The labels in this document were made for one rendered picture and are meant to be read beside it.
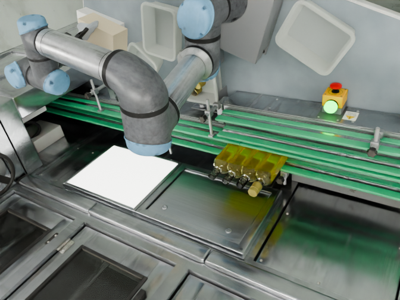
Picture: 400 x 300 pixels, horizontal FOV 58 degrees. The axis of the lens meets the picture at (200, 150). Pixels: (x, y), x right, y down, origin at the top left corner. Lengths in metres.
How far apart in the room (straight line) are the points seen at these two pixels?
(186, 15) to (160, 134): 0.43
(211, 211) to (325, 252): 0.42
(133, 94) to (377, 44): 0.83
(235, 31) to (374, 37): 0.45
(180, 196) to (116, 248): 0.31
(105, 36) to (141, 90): 0.57
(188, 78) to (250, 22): 0.37
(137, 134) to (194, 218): 0.59
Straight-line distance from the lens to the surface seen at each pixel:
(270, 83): 1.49
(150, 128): 0.85
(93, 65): 0.90
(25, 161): 1.92
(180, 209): 1.42
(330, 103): 1.33
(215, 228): 1.32
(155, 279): 1.28
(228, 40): 1.38
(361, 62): 1.36
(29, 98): 1.87
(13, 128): 1.85
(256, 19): 1.30
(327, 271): 1.26
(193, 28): 1.15
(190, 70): 1.08
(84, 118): 2.02
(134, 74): 0.82
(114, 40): 1.33
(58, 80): 1.13
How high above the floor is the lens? 1.99
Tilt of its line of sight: 41 degrees down
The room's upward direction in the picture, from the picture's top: 136 degrees counter-clockwise
